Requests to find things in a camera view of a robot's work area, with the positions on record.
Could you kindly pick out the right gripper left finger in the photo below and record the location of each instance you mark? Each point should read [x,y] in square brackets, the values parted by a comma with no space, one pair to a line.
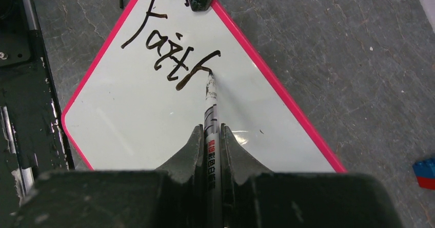
[169,196]

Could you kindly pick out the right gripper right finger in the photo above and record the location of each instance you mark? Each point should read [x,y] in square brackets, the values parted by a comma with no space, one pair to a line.
[255,196]

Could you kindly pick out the white whiteboard marker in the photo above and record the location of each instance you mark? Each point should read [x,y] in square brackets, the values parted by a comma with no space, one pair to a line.
[213,156]

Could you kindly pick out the pink framed whiteboard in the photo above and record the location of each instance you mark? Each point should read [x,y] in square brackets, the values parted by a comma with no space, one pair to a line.
[141,97]

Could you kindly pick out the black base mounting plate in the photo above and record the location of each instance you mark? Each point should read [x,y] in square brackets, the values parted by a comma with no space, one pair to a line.
[32,137]

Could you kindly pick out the blue and red eraser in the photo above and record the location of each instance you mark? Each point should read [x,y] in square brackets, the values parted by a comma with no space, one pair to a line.
[424,172]

